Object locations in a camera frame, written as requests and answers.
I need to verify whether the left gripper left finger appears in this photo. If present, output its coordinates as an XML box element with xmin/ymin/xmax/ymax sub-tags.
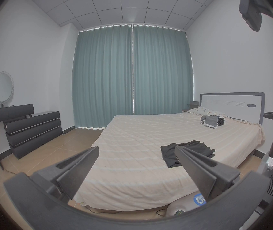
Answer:
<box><xmin>32</xmin><ymin>146</ymin><xmax>100</xmax><ymax>202</ymax></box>

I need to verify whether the bed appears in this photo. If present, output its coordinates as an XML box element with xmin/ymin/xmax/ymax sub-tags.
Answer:
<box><xmin>73</xmin><ymin>92</ymin><xmax>266</xmax><ymax>211</ymax></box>

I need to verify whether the black chest of drawers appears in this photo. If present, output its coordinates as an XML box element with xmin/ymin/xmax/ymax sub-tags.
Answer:
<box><xmin>3</xmin><ymin>111</ymin><xmax>64</xmax><ymax>159</ymax></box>

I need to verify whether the round framed mirror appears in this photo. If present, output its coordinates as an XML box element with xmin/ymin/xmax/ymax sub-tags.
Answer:
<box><xmin>0</xmin><ymin>71</ymin><xmax>15</xmax><ymax>108</ymax></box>

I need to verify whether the white printed pillow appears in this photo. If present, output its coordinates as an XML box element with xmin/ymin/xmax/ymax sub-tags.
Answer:
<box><xmin>186</xmin><ymin>106</ymin><xmax>225</xmax><ymax>116</ymax></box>

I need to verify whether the black T-shirt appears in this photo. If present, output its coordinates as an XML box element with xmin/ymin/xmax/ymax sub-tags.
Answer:
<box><xmin>160</xmin><ymin>140</ymin><xmax>216</xmax><ymax>169</ymax></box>

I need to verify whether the pile of clothes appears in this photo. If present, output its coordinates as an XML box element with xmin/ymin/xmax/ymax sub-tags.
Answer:
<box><xmin>200</xmin><ymin>114</ymin><xmax>227</xmax><ymax>129</ymax></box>

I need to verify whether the grey bedside table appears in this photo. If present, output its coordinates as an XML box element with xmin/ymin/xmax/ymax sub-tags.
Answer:
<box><xmin>182</xmin><ymin>101</ymin><xmax>200</xmax><ymax>113</ymax></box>

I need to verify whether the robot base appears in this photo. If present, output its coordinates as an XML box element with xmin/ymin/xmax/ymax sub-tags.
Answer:
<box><xmin>166</xmin><ymin>150</ymin><xmax>273</xmax><ymax>217</ymax></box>

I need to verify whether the black dressing table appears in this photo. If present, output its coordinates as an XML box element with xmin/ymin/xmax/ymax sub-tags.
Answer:
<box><xmin>0</xmin><ymin>104</ymin><xmax>34</xmax><ymax>170</ymax></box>

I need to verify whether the blue-green curtain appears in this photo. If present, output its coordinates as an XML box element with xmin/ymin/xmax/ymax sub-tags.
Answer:
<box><xmin>132</xmin><ymin>24</ymin><xmax>195</xmax><ymax>116</ymax></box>
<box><xmin>72</xmin><ymin>24</ymin><xmax>134</xmax><ymax>129</ymax></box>

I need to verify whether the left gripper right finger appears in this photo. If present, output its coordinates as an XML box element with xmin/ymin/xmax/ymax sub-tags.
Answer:
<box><xmin>174</xmin><ymin>145</ymin><xmax>241</xmax><ymax>200</ymax></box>

